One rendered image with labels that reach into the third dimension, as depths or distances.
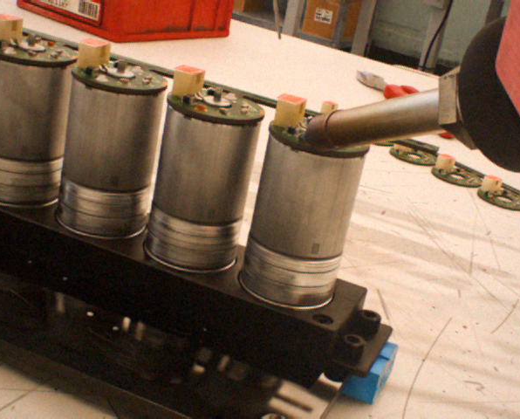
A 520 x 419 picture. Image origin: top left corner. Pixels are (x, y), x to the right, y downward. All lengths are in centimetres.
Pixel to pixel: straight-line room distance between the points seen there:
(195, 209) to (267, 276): 2
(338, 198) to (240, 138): 3
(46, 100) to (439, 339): 13
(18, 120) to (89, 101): 2
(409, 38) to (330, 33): 53
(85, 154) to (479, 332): 13
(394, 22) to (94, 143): 469
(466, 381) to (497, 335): 3
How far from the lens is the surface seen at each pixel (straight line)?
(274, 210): 21
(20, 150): 24
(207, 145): 21
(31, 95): 24
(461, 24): 478
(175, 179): 22
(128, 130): 22
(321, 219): 21
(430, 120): 16
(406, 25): 488
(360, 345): 22
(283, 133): 21
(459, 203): 39
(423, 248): 33
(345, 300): 23
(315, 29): 459
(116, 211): 23
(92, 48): 23
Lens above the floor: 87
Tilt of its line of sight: 21 degrees down
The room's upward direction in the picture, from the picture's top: 12 degrees clockwise
